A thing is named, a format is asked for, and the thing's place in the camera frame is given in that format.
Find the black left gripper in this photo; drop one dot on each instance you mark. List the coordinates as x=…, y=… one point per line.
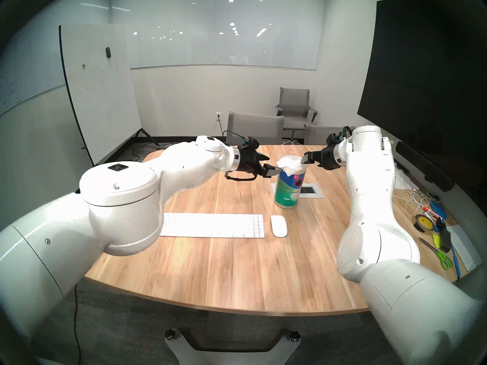
x=249, y=162

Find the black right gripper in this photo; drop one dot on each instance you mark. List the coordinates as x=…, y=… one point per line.
x=329, y=156

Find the white disinfecting wipe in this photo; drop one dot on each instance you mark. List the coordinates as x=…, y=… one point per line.
x=291, y=163

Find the green blue wipes canister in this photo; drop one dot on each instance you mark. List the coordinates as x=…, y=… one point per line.
x=287, y=193

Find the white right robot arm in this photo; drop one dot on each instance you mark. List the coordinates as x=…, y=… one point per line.
x=373, y=200

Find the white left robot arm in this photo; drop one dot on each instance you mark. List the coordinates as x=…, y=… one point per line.
x=114, y=208

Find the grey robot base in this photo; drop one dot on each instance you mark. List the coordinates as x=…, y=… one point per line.
x=228, y=358

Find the grey mesh chair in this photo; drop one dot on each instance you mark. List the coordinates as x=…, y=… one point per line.
x=253, y=124
x=315, y=135

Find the grey office chair with armrests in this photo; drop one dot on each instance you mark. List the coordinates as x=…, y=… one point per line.
x=295, y=102

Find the white computer mouse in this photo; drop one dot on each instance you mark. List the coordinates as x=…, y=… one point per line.
x=279, y=226

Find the white slim keyboard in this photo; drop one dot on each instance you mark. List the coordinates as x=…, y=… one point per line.
x=217, y=225

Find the crumpled white tissue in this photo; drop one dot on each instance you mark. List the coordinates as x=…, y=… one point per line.
x=405, y=181

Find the black video sound bar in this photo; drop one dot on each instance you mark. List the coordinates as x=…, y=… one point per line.
x=426, y=166

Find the yellow tape roll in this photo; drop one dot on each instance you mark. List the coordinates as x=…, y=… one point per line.
x=424, y=223

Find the white orange glue bottle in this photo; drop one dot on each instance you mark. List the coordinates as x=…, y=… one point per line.
x=433, y=213

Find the blue plastic item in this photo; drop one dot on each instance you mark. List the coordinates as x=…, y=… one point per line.
x=439, y=207

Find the black block eraser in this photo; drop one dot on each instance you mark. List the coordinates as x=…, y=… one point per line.
x=446, y=240

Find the black base knob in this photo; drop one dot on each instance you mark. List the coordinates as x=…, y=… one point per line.
x=169, y=334
x=294, y=335

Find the blue pen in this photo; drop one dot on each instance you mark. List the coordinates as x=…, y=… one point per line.
x=455, y=261

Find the white paper sheet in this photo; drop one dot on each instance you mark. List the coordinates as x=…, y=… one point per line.
x=466, y=246

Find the white mobile whiteboard on stand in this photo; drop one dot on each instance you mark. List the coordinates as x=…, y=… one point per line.
x=99, y=86

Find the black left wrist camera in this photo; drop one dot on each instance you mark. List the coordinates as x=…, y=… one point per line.
x=251, y=143

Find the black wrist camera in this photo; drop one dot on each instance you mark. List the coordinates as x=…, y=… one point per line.
x=251, y=143
x=335, y=137

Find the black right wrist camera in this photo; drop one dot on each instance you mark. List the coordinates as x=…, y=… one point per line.
x=335, y=137

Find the wide glass wall whiteboard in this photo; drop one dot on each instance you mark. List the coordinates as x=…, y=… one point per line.
x=228, y=45

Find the large black wall screen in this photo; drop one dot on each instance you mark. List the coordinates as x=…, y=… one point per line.
x=418, y=83

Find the glass wall whiteboard with writing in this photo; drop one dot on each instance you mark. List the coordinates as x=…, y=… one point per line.
x=30, y=64

